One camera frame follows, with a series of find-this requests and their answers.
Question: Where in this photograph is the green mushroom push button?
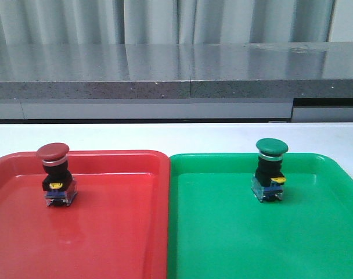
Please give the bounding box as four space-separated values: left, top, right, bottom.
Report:
251 138 289 202

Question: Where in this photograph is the red mushroom push button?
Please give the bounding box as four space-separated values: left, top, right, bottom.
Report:
37 142 77 206

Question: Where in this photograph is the grey stone counter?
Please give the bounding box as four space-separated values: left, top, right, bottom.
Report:
0 41 353 124

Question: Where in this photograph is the green plastic tray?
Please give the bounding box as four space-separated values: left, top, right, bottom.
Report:
167 153 353 278

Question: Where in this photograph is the red plastic tray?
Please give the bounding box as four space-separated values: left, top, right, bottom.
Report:
0 151 170 278

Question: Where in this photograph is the white curtain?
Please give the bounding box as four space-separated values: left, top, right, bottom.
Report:
0 0 336 45

